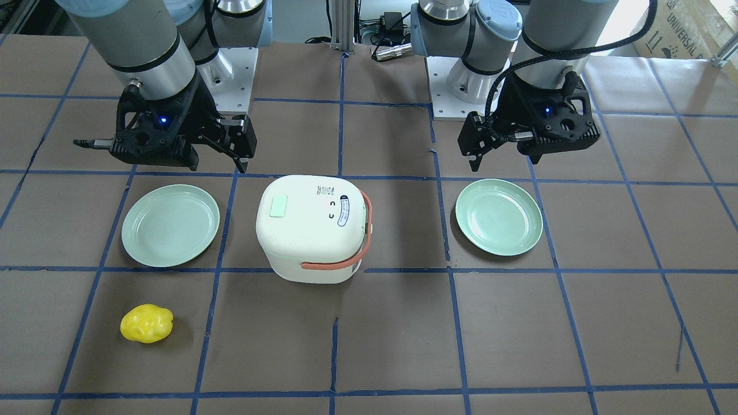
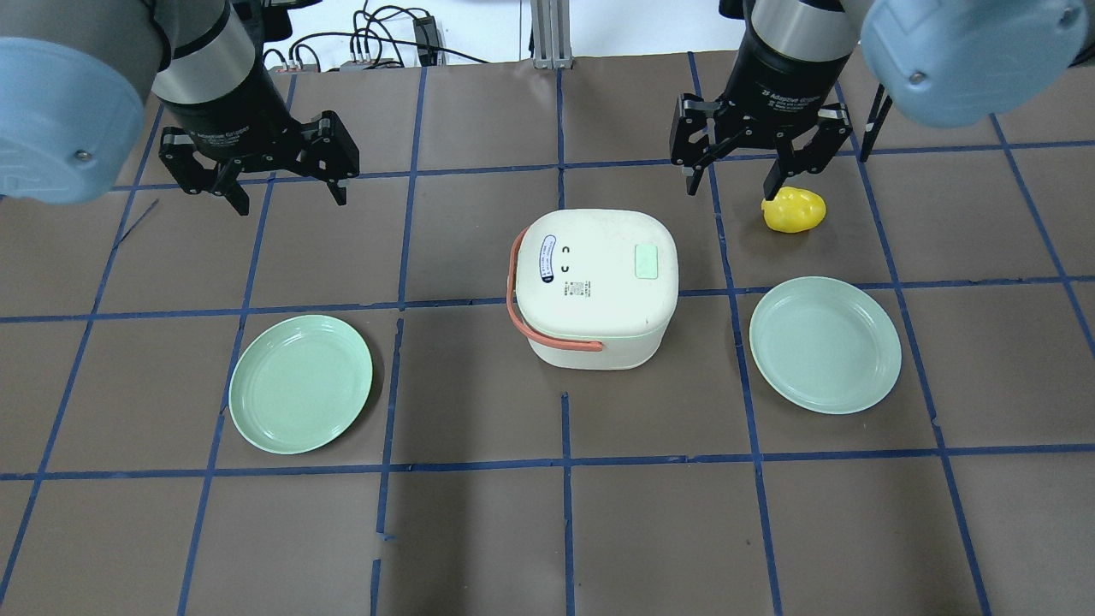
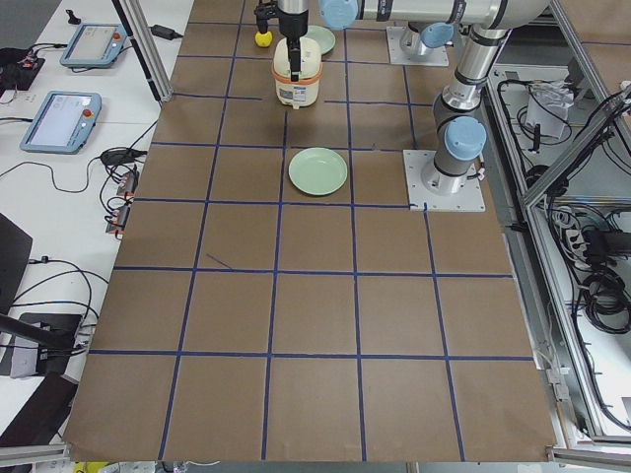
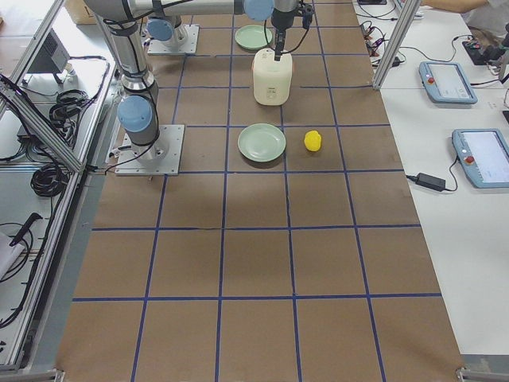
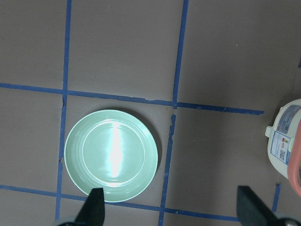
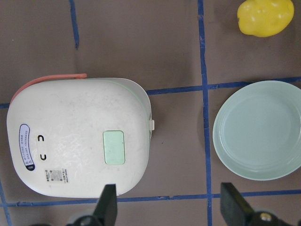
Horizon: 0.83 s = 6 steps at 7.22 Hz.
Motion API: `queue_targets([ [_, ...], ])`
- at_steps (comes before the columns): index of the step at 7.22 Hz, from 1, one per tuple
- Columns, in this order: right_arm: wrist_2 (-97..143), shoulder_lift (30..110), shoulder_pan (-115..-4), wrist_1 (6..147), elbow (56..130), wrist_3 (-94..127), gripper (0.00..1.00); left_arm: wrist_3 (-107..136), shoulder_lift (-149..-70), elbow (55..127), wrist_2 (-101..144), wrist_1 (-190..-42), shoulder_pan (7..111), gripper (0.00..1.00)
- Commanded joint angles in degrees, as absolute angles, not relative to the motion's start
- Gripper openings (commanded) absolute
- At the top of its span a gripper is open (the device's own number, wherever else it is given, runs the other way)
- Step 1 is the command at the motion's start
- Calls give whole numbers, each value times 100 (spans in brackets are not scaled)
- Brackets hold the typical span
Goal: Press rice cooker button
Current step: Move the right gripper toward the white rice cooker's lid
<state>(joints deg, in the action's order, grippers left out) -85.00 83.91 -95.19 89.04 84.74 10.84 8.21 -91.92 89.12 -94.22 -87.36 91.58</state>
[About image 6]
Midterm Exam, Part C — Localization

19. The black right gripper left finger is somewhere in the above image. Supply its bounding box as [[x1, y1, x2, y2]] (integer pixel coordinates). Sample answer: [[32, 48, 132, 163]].
[[93, 184, 117, 226]]

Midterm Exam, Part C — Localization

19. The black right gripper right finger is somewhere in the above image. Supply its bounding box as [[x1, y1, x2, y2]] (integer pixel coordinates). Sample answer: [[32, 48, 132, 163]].
[[220, 182, 254, 226]]

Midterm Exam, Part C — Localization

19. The white rice cooker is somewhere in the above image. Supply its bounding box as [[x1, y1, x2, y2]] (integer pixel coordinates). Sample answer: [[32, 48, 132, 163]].
[[7, 74, 154, 198]]

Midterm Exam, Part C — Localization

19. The green plate near potato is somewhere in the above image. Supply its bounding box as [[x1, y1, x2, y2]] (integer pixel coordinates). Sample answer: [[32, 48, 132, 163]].
[[213, 81, 301, 181]]

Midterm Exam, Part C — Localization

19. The yellow toy potato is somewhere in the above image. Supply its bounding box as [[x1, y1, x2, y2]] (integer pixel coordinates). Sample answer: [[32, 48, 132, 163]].
[[237, 0, 294, 38]]

